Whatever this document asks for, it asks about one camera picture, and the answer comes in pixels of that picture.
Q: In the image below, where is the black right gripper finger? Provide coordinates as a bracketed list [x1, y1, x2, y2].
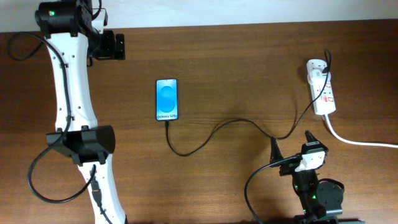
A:
[303, 130, 328, 154]
[270, 137, 284, 167]

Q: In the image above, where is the black USB charging cable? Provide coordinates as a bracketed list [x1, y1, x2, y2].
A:
[164, 49, 333, 157]

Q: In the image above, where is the blue Galaxy smartphone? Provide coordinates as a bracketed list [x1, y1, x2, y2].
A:
[155, 79, 178, 121]

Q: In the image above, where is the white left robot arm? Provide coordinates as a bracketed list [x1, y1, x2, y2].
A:
[35, 1, 127, 223]

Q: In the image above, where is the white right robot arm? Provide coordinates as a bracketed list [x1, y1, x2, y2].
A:
[270, 131, 345, 223]

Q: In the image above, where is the white USB charger adapter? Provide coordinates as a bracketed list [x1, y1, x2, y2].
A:
[307, 69, 331, 85]

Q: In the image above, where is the white power strip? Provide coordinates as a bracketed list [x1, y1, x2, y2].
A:
[307, 59, 336, 116]

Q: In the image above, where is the white power strip cord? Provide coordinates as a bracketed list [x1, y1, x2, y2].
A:
[322, 113, 398, 149]

